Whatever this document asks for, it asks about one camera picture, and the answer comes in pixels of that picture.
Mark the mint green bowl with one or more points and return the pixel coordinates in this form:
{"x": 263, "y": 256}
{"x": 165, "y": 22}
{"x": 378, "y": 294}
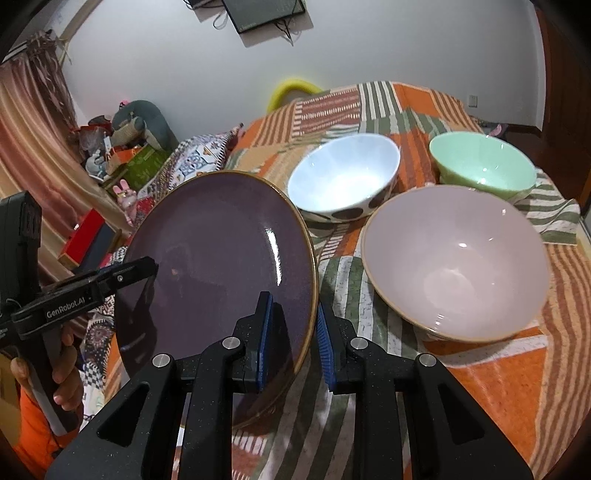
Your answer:
{"x": 484, "y": 163}

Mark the wall mounted black monitor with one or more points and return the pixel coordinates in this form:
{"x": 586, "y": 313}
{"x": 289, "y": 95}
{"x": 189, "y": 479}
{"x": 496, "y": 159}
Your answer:
{"x": 247, "y": 15}

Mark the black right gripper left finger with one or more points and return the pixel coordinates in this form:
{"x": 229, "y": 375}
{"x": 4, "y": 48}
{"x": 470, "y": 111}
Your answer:
{"x": 173, "y": 418}

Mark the red box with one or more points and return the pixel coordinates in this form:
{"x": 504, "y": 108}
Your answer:
{"x": 81, "y": 239}

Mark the pink ceramic bowl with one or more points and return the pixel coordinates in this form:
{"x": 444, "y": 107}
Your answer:
{"x": 461, "y": 264}

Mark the striped brown curtain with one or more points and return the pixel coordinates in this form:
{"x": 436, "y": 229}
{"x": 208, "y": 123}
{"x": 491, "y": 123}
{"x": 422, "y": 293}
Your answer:
{"x": 38, "y": 154}

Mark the yellow fuzzy chair back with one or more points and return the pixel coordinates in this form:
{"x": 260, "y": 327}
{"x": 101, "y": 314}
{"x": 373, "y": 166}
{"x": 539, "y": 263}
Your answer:
{"x": 290, "y": 89}

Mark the purple ceramic plate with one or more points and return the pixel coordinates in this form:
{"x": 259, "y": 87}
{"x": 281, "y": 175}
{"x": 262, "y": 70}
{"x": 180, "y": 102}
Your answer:
{"x": 218, "y": 241}

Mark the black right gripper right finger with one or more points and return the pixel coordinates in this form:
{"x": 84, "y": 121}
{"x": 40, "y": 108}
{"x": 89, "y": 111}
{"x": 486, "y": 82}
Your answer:
{"x": 416, "y": 401}

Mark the colourful patterned patchwork cloth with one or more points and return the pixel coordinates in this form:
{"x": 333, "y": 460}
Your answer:
{"x": 101, "y": 366}

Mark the grey plush toy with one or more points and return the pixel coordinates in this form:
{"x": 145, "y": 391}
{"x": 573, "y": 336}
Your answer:
{"x": 142, "y": 120}

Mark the pink rabbit figurine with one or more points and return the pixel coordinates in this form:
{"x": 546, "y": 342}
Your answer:
{"x": 127, "y": 200}

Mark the white bowl with brown dots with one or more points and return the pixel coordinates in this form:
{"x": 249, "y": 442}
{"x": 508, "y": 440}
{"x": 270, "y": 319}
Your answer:
{"x": 345, "y": 179}

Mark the orange sleeved left forearm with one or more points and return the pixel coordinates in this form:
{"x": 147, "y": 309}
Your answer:
{"x": 38, "y": 446}

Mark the green cardboard box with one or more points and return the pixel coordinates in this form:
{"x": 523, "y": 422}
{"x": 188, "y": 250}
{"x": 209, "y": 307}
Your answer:
{"x": 136, "y": 166}

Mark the brown wooden door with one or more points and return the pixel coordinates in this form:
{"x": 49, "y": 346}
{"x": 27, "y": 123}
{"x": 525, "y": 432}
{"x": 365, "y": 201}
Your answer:
{"x": 565, "y": 30}

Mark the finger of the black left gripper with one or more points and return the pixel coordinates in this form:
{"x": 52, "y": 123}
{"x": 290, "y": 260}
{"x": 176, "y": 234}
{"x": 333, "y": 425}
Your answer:
{"x": 76, "y": 296}

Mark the left hand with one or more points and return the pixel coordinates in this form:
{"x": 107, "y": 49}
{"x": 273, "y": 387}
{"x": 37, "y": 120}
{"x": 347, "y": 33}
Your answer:
{"x": 70, "y": 387}

